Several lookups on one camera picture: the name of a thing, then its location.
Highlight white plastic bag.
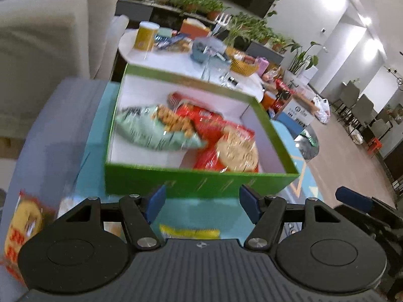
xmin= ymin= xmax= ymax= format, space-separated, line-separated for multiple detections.
xmin=312 ymin=96 xmax=331 ymax=123

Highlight yellow woven basket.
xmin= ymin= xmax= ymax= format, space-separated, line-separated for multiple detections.
xmin=230 ymin=53 xmax=262 ymax=77

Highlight beige armchair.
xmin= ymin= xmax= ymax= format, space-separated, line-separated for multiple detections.
xmin=0 ymin=0 xmax=129 ymax=139

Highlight spider plant in vase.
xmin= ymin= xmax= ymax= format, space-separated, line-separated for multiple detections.
xmin=225 ymin=16 xmax=249 ymax=46

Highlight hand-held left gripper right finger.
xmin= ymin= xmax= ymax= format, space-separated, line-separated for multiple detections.
xmin=239 ymin=185 xmax=350 ymax=251

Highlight dark blue snack packet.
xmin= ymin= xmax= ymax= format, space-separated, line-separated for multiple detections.
xmin=154 ymin=33 xmax=192 ymax=52

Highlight glass jug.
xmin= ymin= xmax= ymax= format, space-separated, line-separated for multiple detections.
xmin=201 ymin=53 xmax=232 ymax=85

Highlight orange canister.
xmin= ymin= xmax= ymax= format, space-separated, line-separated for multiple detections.
xmin=261 ymin=91 xmax=278 ymax=110

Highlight dark round side table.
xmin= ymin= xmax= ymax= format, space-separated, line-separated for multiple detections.
xmin=294 ymin=126 xmax=320 ymax=161

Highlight pale green snack bag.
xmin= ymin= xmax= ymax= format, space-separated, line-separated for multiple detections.
xmin=115 ymin=104 xmax=207 ymax=150

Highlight blue box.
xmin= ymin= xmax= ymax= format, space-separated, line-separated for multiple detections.
xmin=277 ymin=113 xmax=307 ymax=139

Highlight tall leafy potted plant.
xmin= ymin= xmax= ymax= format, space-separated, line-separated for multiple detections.
xmin=285 ymin=41 xmax=322 ymax=73

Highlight round cracker red packet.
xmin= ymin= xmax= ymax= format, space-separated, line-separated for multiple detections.
xmin=193 ymin=124 xmax=260 ymax=173

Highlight white round table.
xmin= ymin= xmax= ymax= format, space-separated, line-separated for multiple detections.
xmin=119 ymin=28 xmax=263 ymax=101

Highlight red yellow snack bag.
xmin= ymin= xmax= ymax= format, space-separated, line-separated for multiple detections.
xmin=175 ymin=102 xmax=227 ymax=142

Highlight red yellow rice cracker packet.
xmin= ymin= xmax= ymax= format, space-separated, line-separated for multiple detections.
xmin=0 ymin=190 xmax=55 ymax=285

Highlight small white cabinet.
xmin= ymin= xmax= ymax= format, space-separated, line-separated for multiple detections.
xmin=294 ymin=66 xmax=318 ymax=85

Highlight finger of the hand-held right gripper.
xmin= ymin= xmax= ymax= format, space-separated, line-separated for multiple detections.
xmin=334 ymin=186 xmax=375 ymax=212

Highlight grey dining chair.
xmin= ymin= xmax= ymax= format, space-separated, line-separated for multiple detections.
xmin=332 ymin=80 xmax=359 ymax=114
xmin=349 ymin=94 xmax=375 ymax=129

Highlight green cardboard box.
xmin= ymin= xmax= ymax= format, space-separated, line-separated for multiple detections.
xmin=104 ymin=64 xmax=300 ymax=199

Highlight yellow cake packet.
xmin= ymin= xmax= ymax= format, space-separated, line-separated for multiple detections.
xmin=159 ymin=224 xmax=221 ymax=240

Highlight dark television cabinet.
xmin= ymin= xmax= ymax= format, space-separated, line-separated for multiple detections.
xmin=115 ymin=0 xmax=284 ymax=66

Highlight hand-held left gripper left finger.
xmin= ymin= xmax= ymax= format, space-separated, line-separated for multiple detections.
xmin=58 ymin=185 xmax=167 ymax=251

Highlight printed cardboard box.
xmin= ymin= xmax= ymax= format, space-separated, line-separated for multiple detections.
xmin=274 ymin=96 xmax=315 ymax=126

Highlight pink box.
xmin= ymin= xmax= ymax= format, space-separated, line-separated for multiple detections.
xmin=256 ymin=57 xmax=270 ymax=76

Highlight blue bowl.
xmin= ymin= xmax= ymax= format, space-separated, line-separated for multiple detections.
xmin=190 ymin=37 xmax=227 ymax=63

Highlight yellow can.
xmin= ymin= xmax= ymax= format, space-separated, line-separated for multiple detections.
xmin=133 ymin=21 xmax=159 ymax=51

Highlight orange tissue box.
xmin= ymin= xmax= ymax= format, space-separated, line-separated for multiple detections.
xmin=180 ymin=18 xmax=211 ymax=38

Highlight small red stool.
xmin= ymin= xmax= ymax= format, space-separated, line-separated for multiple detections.
xmin=367 ymin=138 xmax=383 ymax=155

